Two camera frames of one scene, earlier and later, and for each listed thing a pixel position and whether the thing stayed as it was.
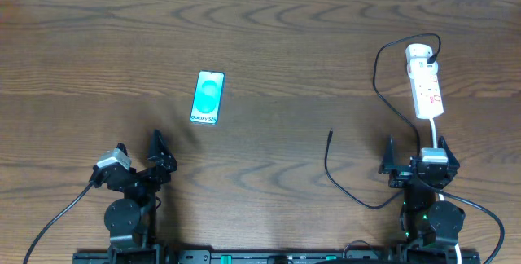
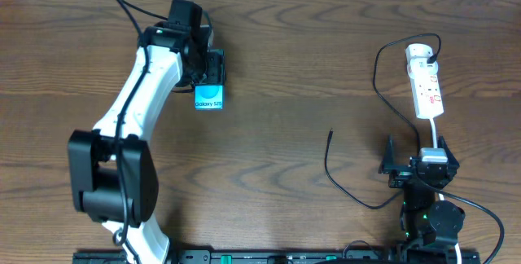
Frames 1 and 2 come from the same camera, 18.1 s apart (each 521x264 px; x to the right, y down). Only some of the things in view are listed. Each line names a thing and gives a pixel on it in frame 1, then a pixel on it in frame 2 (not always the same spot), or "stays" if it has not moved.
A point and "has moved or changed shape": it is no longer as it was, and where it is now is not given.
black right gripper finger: [453, 162] stays
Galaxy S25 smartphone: [207, 97] has moved or changed shape
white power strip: [426, 88] stays
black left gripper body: [138, 175] -> [216, 67]
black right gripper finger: [387, 164] stays
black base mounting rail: [279, 257] stays
